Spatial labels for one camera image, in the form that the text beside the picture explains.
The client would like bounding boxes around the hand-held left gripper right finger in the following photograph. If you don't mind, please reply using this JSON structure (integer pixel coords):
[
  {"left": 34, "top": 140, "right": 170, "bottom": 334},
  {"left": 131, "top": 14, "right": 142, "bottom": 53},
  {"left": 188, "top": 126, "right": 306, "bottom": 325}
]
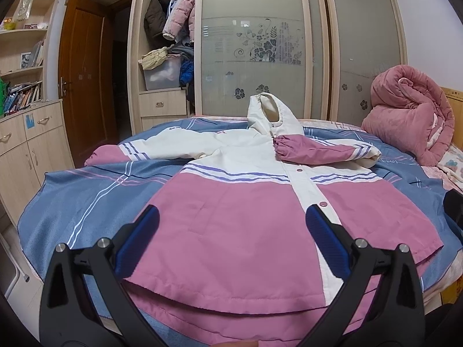
[{"left": 297, "top": 203, "right": 426, "bottom": 347}]

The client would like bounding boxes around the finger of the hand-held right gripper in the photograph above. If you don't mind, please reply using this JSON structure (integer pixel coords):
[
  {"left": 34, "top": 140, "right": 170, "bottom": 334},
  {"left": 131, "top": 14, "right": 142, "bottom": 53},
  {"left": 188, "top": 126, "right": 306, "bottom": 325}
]
[{"left": 443, "top": 189, "right": 463, "bottom": 250}]

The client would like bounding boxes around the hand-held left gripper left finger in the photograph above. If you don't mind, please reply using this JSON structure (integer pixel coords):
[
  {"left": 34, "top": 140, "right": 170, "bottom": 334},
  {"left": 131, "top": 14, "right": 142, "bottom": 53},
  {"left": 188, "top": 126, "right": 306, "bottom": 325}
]
[{"left": 39, "top": 204, "right": 170, "bottom": 347}]

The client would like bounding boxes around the pink and white hooded jacket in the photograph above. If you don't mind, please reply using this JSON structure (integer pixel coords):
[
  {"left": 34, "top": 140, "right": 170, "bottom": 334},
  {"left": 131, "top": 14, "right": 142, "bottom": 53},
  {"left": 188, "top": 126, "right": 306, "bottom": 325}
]
[{"left": 85, "top": 93, "right": 445, "bottom": 347}]

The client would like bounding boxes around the pile of grey clothes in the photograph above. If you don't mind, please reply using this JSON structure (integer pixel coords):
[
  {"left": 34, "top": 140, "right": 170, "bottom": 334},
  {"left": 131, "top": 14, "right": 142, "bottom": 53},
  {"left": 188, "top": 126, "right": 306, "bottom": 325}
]
[{"left": 167, "top": 41, "right": 196, "bottom": 62}]

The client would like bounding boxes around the floral pink bed sheet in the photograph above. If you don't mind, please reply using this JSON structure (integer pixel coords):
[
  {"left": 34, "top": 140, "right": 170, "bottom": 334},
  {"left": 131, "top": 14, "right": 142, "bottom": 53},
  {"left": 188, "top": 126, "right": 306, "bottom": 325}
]
[{"left": 436, "top": 141, "right": 463, "bottom": 192}]

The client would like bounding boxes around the blue plaid bed sheet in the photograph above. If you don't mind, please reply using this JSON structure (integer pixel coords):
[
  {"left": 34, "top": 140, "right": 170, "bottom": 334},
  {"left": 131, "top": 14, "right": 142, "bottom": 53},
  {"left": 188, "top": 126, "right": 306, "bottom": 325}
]
[{"left": 17, "top": 117, "right": 463, "bottom": 347}]

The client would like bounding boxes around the wooden headboard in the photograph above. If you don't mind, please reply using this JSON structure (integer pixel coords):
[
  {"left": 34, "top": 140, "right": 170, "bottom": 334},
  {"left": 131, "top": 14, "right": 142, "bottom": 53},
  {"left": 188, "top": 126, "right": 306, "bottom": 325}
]
[{"left": 439, "top": 87, "right": 463, "bottom": 145}]

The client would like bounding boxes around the rolled pink quilt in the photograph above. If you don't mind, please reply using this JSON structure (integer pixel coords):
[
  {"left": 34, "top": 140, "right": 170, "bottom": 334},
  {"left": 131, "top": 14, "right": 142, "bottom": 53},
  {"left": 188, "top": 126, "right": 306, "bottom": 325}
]
[{"left": 361, "top": 64, "right": 455, "bottom": 167}]

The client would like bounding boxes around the beige wardrobe drawer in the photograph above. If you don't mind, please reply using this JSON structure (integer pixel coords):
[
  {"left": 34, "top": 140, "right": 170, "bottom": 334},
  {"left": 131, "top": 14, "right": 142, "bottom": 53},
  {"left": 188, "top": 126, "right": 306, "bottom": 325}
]
[{"left": 139, "top": 88, "right": 188, "bottom": 118}]

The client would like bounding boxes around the beige bookshelf cabinet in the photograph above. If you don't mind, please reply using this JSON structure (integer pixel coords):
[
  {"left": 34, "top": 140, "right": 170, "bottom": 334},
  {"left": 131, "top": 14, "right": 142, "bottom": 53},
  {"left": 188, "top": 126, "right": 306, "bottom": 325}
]
[{"left": 0, "top": 0, "right": 75, "bottom": 225}]

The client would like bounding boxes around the beige wooden wardrobe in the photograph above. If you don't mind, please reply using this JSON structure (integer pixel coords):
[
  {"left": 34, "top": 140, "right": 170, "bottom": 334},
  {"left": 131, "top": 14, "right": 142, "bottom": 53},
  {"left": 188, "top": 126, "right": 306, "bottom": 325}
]
[{"left": 127, "top": 0, "right": 409, "bottom": 136}]

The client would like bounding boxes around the clear plastic storage box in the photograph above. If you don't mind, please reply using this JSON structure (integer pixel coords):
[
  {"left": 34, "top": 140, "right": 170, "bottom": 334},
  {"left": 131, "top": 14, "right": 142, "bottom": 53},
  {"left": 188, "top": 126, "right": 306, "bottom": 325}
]
[{"left": 144, "top": 58, "right": 181, "bottom": 91}]

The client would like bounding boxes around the frosted floral glass sliding door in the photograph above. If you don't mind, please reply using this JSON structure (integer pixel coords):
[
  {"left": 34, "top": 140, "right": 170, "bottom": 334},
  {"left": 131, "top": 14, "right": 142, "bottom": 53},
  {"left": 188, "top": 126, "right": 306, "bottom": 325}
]
[{"left": 193, "top": 0, "right": 324, "bottom": 120}]

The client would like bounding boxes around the brown wooden door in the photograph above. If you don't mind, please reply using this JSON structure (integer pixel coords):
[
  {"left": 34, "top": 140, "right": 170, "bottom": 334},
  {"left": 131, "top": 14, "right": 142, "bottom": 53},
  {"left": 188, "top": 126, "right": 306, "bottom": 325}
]
[{"left": 58, "top": 0, "right": 119, "bottom": 169}]

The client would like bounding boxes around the blue puffer garment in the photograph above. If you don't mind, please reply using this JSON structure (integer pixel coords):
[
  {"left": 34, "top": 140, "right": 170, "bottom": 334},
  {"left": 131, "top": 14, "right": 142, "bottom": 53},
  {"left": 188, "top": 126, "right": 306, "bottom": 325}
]
[{"left": 179, "top": 60, "right": 195, "bottom": 85}]

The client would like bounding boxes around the yellowish crumpled cloth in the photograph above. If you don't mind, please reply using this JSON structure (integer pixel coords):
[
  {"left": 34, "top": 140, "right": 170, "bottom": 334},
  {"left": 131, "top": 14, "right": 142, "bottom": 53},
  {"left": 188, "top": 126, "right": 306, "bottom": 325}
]
[{"left": 138, "top": 46, "right": 170, "bottom": 70}]

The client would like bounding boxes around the row of books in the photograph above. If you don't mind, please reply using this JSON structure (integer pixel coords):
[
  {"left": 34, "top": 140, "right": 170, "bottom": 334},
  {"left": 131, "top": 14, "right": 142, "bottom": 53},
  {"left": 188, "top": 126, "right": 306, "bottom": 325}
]
[{"left": 3, "top": 81, "right": 42, "bottom": 114}]

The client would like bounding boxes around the green bag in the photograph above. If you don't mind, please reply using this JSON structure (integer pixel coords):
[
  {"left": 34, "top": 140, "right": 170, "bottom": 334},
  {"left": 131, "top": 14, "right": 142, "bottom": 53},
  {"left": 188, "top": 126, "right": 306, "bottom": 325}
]
[{"left": 0, "top": 77, "right": 10, "bottom": 116}]

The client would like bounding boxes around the hanging dark brown jacket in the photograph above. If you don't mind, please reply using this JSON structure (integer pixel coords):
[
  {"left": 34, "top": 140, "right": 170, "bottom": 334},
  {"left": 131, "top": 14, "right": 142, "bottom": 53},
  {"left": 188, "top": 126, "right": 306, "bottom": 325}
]
[{"left": 144, "top": 0, "right": 173, "bottom": 38}]

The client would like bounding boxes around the hanging pink puffer jacket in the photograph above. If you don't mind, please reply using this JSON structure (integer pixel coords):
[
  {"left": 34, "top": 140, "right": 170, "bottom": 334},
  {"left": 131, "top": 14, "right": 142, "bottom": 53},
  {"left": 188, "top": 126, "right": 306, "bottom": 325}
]
[{"left": 163, "top": 0, "right": 197, "bottom": 42}]

